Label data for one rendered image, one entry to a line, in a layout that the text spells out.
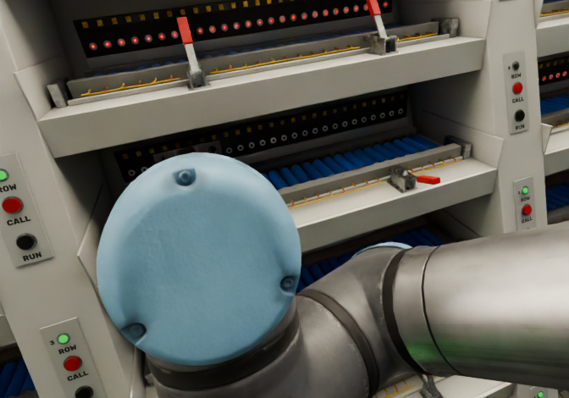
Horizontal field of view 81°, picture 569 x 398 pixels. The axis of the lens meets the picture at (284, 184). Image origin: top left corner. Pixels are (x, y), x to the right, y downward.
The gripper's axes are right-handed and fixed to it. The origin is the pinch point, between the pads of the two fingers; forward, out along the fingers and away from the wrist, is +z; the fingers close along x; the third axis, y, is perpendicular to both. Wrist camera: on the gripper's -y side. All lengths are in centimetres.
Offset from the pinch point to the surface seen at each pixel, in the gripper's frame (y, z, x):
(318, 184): -2.4, -3.5, -17.2
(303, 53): 17.0, -1.8, -19.6
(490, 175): -7.6, -7.9, -44.5
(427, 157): -2.7, -3.7, -36.6
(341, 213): -6.6, -7.9, -18.2
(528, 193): -12, -8, -51
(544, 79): 5, 8, -78
